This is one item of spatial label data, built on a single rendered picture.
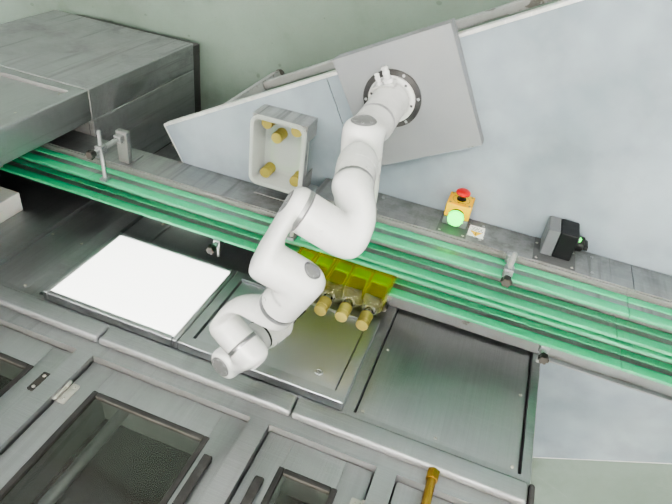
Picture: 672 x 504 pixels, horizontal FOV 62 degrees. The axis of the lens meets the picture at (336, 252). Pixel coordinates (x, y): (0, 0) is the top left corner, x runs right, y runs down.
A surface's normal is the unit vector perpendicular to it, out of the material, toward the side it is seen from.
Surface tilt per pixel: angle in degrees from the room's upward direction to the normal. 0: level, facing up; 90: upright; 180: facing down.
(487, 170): 0
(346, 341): 90
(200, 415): 90
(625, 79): 0
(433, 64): 3
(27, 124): 90
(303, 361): 90
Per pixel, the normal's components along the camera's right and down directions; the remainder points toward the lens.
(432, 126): -0.33, 0.57
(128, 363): 0.12, -0.80
